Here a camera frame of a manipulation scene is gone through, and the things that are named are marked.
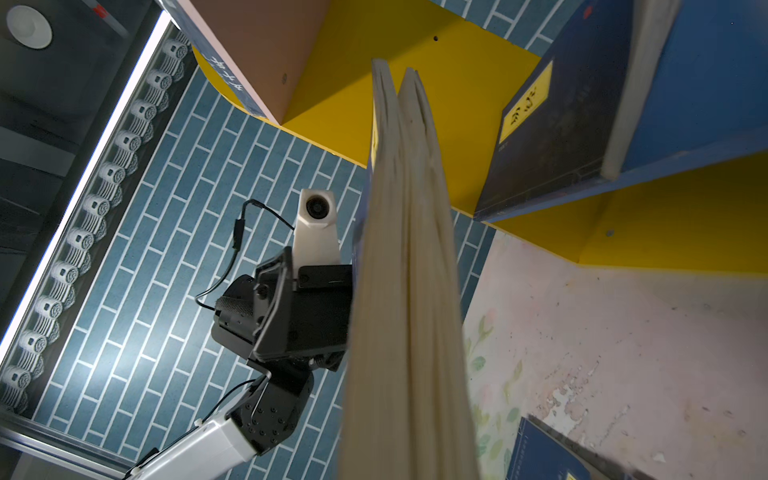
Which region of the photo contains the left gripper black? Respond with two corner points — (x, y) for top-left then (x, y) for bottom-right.
(211, 247), (353, 371)

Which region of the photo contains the blue book yellow label Yijing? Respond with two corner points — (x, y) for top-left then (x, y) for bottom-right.
(474, 1), (681, 222)

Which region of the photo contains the colourful illustrated thick book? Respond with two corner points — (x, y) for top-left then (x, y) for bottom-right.
(159, 0), (277, 124)

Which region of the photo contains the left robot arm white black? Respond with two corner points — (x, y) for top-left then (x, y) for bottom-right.
(125, 247), (353, 479)

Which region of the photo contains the yellow shelf with coloured boards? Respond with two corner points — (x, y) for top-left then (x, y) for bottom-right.
(203, 1), (767, 274)

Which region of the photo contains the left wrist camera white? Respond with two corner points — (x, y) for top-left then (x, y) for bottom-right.
(292, 189), (341, 275)

